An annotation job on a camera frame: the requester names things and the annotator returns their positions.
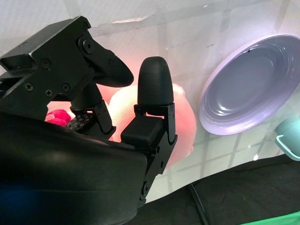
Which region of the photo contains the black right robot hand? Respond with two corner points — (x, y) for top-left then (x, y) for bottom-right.
(0, 15), (178, 225)

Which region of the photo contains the pink pig plush doll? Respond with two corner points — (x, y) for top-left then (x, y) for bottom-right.
(44, 83), (197, 168)

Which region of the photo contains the purple plate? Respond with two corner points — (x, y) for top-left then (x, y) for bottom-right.
(199, 34), (300, 136)

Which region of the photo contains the black backdrop cloth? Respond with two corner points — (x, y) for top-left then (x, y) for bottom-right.
(138, 153), (300, 225)

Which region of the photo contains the green cloth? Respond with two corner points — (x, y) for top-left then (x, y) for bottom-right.
(243, 212), (300, 225)

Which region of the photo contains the light teal mug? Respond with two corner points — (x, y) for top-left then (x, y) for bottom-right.
(274, 116), (300, 161)

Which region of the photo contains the thin black hanging cable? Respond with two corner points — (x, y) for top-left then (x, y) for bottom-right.
(188, 184), (209, 225)

